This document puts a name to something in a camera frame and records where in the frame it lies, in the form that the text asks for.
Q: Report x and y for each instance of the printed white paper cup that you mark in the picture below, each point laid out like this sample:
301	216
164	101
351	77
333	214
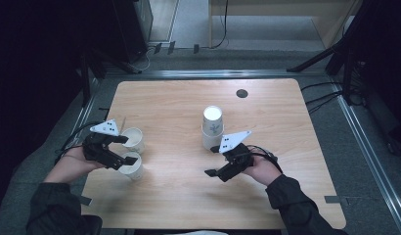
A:
212	125

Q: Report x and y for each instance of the plain white paper cup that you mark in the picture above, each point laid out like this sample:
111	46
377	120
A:
210	140

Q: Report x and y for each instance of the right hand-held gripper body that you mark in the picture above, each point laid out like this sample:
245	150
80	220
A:
239	160

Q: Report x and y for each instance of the metal frame rail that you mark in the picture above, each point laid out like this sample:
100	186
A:
85	115
362	140
205	74

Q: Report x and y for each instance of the person's right hand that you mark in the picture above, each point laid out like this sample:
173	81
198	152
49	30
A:
263	169

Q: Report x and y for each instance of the black tripod stand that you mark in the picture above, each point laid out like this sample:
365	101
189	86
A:
314	58

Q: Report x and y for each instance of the black curtain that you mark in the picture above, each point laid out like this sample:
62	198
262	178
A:
32	81
391	49

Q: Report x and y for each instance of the dark floor tape strip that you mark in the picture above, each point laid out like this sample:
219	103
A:
196	49
157	48
171	47

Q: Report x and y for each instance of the grey floor tape patch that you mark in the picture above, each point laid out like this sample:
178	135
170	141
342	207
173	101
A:
85	200
333	199

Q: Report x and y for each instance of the black metal stand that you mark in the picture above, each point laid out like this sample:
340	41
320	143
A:
86	81

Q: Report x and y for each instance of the light wooden cabinet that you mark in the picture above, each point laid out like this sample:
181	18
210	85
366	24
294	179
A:
280	9

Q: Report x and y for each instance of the person's left hand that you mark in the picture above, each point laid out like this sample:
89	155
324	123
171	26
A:
74	163

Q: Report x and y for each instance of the black cabinet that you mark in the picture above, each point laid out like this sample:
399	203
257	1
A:
133	29

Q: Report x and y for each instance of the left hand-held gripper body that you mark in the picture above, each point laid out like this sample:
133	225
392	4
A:
97	150

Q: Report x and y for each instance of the black table grommet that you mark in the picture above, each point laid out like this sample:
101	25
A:
242	93

